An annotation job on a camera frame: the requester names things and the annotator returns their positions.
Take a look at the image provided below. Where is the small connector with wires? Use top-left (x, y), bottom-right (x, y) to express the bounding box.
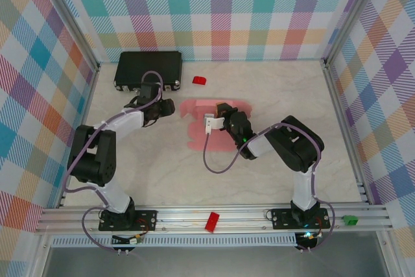
top-left (112, 234), bottom-right (145, 255)

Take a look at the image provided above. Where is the grey metal panel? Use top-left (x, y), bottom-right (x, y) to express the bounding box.
top-left (41, 246), bottom-right (393, 277)

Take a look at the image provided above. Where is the red toy brick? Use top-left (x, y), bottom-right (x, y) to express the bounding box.
top-left (204, 211), bottom-right (220, 233)

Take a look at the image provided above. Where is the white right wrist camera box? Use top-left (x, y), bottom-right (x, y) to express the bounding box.
top-left (203, 113), bottom-right (225, 135)

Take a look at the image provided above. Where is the white slotted cable duct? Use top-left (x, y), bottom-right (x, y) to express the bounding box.
top-left (51, 234), bottom-right (299, 248)

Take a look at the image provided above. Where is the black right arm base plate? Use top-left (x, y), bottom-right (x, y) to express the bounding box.
top-left (270, 207), bottom-right (331, 230)

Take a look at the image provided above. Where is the aluminium corner post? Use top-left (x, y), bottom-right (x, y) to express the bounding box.
top-left (37, 0), bottom-right (101, 72)
top-left (323, 0), bottom-right (386, 64)

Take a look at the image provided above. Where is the aluminium frame rail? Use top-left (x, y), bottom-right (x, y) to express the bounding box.
top-left (35, 204), bottom-right (393, 235)

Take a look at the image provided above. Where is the small connector with green light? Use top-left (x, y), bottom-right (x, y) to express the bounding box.
top-left (295, 230), bottom-right (325, 252)

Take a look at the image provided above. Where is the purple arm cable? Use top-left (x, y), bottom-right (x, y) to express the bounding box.
top-left (202, 123), bottom-right (335, 254)
top-left (63, 71), bottom-right (163, 254)

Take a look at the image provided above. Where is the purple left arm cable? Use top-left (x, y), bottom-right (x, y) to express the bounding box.
top-left (63, 71), bottom-right (163, 254)

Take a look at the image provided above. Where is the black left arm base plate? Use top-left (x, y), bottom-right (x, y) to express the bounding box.
top-left (98, 209), bottom-right (159, 232)

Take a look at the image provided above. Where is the black case with metal handle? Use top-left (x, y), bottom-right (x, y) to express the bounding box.
top-left (113, 51), bottom-right (183, 93)

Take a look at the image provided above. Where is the aluminium side rail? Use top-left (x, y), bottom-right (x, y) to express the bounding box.
top-left (323, 59), bottom-right (373, 206)
top-left (57, 62), bottom-right (101, 209)

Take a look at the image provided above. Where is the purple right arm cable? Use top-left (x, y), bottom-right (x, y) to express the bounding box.
top-left (202, 123), bottom-right (335, 254)

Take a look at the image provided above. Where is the pink paper box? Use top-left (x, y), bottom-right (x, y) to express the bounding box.
top-left (180, 97), bottom-right (255, 153)

